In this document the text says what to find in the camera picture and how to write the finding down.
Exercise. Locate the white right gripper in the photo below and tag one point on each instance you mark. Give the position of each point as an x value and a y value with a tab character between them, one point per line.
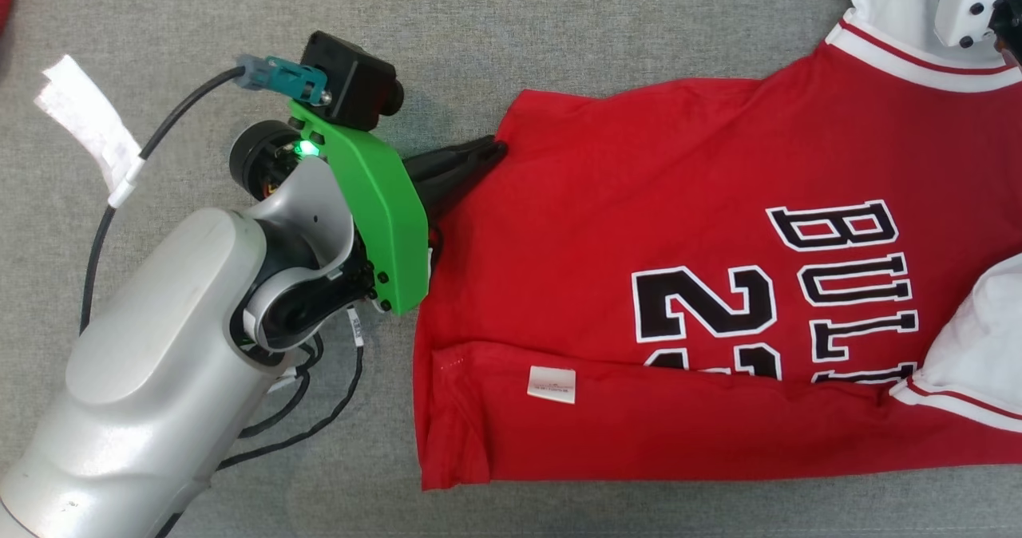
970	3

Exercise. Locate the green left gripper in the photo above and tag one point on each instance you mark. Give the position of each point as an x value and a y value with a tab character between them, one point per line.
383	211

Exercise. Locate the red basketball jersey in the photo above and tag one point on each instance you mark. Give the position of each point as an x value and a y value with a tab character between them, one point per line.
639	243

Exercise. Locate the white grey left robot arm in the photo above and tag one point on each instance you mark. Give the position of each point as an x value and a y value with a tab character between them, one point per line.
160	362

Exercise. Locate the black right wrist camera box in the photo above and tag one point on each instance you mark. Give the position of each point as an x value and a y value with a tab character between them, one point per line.
1010	19

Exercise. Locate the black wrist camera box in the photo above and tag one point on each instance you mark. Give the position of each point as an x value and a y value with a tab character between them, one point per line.
351	79
1010	19

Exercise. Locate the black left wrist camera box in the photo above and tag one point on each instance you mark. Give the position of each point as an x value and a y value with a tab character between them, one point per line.
351	79

